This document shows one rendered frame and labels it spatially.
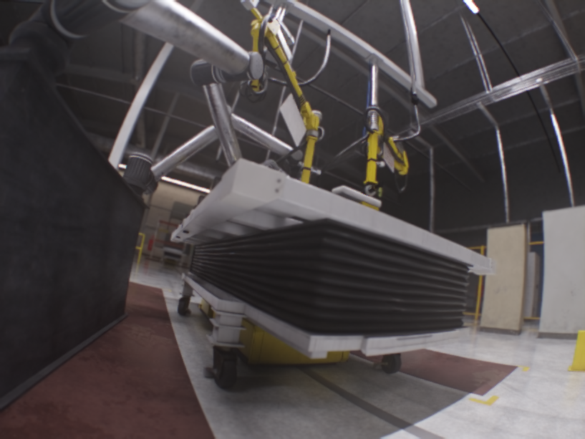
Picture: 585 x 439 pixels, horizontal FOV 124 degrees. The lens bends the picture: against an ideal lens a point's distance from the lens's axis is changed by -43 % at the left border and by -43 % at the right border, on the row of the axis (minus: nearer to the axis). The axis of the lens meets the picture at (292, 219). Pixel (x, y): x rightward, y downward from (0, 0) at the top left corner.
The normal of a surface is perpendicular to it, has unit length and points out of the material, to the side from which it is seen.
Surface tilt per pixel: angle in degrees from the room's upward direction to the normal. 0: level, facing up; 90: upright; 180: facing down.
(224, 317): 90
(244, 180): 90
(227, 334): 90
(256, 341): 90
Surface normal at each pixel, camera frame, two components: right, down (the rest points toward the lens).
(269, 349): 0.48, -0.11
